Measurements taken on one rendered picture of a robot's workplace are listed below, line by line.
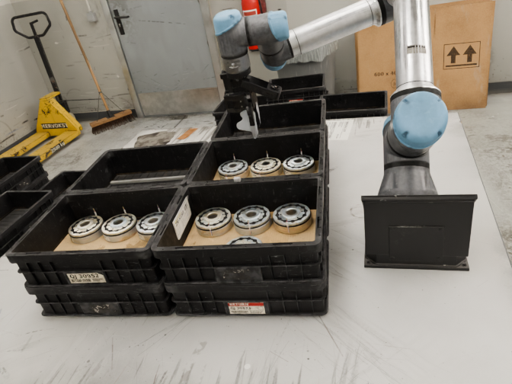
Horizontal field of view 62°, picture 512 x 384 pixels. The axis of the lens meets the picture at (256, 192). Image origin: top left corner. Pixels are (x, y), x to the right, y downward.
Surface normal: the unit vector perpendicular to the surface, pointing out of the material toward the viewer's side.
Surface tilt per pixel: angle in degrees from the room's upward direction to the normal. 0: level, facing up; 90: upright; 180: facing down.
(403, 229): 90
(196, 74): 90
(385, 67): 77
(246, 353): 0
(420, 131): 55
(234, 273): 90
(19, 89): 90
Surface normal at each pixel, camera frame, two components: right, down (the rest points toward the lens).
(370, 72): -0.27, 0.32
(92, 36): -0.25, 0.53
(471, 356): -0.16, -0.85
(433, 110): -0.15, -0.05
